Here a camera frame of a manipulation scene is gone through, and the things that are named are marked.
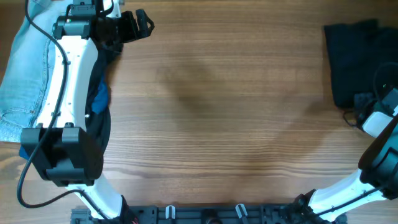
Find black shorts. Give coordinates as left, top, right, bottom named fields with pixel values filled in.
left=323, top=19, right=397, bottom=109

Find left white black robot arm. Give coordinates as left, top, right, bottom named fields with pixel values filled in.
left=21, top=1, right=154, bottom=223

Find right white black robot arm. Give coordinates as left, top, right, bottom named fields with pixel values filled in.
left=291, top=62, right=397, bottom=223

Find black garment in pile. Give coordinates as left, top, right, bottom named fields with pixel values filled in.
left=85, top=45, right=123, bottom=152

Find dark blue garment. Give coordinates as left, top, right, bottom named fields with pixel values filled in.
left=19, top=77, right=111, bottom=159

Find light blue denim jeans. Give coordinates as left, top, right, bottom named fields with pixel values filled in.
left=1, top=19, right=55, bottom=142

